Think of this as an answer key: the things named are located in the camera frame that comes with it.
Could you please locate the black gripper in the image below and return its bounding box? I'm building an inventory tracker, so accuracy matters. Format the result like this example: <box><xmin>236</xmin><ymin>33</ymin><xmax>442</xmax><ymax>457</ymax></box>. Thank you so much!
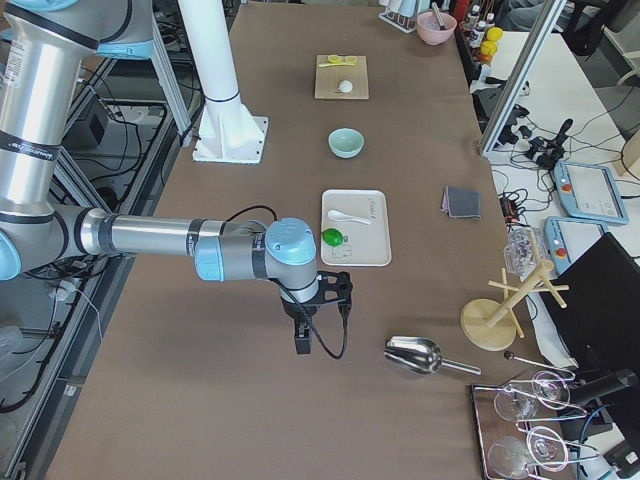
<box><xmin>279</xmin><ymin>271</ymin><xmax>352</xmax><ymax>355</ymax></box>

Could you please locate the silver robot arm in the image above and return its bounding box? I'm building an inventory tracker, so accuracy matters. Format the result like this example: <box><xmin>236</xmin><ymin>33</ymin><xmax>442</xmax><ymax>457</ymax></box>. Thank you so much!
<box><xmin>1</xmin><ymin>1</ymin><xmax>352</xmax><ymax>354</ymax></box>

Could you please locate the white ceramic spoon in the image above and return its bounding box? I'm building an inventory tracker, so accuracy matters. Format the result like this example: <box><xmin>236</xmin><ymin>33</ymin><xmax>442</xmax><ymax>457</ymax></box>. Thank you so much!
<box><xmin>327</xmin><ymin>209</ymin><xmax>372</xmax><ymax>225</ymax></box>

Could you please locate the light green ceramic bowl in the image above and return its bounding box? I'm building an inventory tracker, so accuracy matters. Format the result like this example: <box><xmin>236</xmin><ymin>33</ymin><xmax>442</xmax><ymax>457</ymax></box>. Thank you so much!
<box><xmin>328</xmin><ymin>128</ymin><xmax>365</xmax><ymax>159</ymax></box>

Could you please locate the yellow plastic spoon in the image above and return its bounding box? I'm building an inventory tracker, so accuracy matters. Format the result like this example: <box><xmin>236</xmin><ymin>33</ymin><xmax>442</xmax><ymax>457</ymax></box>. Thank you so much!
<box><xmin>318</xmin><ymin>54</ymin><xmax>358</xmax><ymax>68</ymax></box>

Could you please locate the pink bowl with ice cubes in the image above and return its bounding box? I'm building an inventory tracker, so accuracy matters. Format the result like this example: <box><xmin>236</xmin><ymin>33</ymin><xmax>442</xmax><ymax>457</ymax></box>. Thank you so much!
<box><xmin>416</xmin><ymin>11</ymin><xmax>458</xmax><ymax>46</ymax></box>

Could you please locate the green lime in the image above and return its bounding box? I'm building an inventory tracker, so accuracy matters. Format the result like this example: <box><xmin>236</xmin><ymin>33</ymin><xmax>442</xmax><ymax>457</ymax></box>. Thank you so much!
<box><xmin>321</xmin><ymin>228</ymin><xmax>344</xmax><ymax>247</ymax></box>

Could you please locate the metal scoop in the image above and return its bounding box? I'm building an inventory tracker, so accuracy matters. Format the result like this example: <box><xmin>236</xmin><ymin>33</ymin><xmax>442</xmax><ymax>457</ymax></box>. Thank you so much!
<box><xmin>384</xmin><ymin>336</ymin><xmax>482</xmax><ymax>375</ymax></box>

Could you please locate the cream rectangular tray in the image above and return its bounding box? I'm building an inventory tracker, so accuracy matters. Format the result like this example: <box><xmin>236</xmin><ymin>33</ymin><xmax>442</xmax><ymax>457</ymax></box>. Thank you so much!
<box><xmin>319</xmin><ymin>189</ymin><xmax>392</xmax><ymax>267</ymax></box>

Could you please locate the wooden mug tree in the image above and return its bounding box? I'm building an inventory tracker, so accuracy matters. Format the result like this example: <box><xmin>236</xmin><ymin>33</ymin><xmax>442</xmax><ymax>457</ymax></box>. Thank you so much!
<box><xmin>460</xmin><ymin>245</ymin><xmax>569</xmax><ymax>351</ymax></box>

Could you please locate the grey folded cloth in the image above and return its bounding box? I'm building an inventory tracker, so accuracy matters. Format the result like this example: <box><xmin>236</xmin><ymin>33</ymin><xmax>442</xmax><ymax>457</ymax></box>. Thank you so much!
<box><xmin>441</xmin><ymin>186</ymin><xmax>481</xmax><ymax>219</ymax></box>

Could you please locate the clear glass cup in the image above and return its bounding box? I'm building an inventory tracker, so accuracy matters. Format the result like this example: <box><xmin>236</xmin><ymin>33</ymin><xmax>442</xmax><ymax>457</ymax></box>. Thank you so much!
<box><xmin>504</xmin><ymin>227</ymin><xmax>540</xmax><ymax>277</ymax></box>

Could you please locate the lower wine glass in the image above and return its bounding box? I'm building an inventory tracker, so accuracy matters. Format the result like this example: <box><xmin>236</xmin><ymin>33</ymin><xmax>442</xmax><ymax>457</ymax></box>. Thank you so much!
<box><xmin>488</xmin><ymin>426</ymin><xmax>569</xmax><ymax>479</ymax></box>

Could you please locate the wine glass rack tray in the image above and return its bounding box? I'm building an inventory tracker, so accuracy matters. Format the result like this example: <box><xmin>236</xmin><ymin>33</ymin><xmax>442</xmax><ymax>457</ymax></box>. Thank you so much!
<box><xmin>470</xmin><ymin>384</ymin><xmax>600</xmax><ymax>479</ymax></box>

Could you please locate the wooden cutting board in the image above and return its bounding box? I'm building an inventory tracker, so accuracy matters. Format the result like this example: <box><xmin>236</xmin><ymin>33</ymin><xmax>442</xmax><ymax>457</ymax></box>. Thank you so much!
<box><xmin>314</xmin><ymin>54</ymin><xmax>369</xmax><ymax>100</ymax></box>

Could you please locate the upper wine glass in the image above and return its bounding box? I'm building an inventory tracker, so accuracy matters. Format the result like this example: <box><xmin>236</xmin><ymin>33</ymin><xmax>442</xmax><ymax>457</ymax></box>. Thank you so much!
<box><xmin>494</xmin><ymin>370</ymin><xmax>570</xmax><ymax>422</ymax></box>

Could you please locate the lower blue teach pendant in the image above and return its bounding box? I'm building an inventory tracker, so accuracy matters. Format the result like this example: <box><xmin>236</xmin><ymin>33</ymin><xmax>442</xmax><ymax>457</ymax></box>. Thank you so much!
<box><xmin>544</xmin><ymin>216</ymin><xmax>609</xmax><ymax>274</ymax></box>

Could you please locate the blue teach pendant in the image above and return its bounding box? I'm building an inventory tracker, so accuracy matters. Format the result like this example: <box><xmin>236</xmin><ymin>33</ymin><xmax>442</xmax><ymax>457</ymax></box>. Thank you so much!
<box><xmin>544</xmin><ymin>216</ymin><xmax>609</xmax><ymax>274</ymax></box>
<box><xmin>553</xmin><ymin>161</ymin><xmax>629</xmax><ymax>225</ymax></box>

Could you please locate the black monitor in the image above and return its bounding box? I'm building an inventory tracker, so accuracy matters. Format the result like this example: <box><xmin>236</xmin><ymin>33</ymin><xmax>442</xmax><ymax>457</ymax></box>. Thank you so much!
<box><xmin>541</xmin><ymin>233</ymin><xmax>639</xmax><ymax>372</ymax></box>

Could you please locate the upper blue teach pendant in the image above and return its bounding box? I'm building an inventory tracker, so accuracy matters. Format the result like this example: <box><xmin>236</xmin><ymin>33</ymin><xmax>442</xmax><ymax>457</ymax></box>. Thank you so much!
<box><xmin>553</xmin><ymin>161</ymin><xmax>629</xmax><ymax>225</ymax></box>

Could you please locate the white dish rack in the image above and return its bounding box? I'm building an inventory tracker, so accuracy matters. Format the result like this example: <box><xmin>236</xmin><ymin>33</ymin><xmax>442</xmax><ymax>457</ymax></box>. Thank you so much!
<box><xmin>378</xmin><ymin>0</ymin><xmax>420</xmax><ymax>34</ymax></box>

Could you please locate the dark drink bottle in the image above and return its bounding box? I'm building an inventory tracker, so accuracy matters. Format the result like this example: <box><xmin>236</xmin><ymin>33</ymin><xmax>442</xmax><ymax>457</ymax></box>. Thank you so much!
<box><xmin>463</xmin><ymin>5</ymin><xmax>495</xmax><ymax>48</ymax></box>

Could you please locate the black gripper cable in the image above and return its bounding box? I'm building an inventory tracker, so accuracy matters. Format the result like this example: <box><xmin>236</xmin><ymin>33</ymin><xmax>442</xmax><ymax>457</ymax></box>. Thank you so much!
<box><xmin>227</xmin><ymin>205</ymin><xmax>351</xmax><ymax>360</ymax></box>

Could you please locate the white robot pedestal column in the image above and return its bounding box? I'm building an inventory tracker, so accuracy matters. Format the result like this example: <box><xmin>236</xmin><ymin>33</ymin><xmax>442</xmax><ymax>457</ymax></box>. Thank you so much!
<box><xmin>179</xmin><ymin>0</ymin><xmax>268</xmax><ymax>165</ymax></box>

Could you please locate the steel black-tipped tool handle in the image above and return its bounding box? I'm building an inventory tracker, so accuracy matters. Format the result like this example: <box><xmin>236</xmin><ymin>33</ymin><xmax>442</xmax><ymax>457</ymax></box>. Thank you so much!
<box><xmin>431</xmin><ymin>3</ymin><xmax>447</xmax><ymax>31</ymax></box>

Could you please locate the aluminium frame post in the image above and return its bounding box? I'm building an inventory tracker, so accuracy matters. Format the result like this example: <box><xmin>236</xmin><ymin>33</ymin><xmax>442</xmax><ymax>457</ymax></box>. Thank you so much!
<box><xmin>478</xmin><ymin>0</ymin><xmax>566</xmax><ymax>157</ymax></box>

